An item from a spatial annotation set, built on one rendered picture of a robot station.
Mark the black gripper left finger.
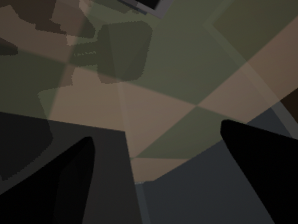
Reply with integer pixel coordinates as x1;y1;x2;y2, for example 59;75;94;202
0;137;96;224

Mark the black flat panel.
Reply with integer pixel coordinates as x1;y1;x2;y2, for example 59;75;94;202
0;112;142;224

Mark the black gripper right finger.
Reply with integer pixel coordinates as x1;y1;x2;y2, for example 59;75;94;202
220;120;298;224

